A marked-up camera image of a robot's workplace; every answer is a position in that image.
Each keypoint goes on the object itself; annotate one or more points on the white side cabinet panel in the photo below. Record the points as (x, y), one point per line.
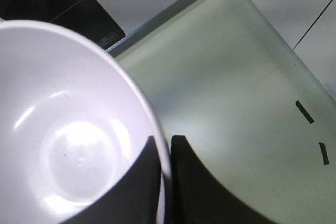
(308, 27)

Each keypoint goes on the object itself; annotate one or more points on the purple plastic bowl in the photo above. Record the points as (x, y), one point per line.
(73, 122)

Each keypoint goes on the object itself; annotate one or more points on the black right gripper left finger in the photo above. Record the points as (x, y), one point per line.
(134, 198)

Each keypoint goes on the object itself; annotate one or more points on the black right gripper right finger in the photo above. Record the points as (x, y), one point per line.
(198, 197)

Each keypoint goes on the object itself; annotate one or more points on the black floor tape strip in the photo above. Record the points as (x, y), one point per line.
(304, 112)
(324, 153)

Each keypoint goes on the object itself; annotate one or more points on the black built-in disinfection cabinet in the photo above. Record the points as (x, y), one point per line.
(86, 17)

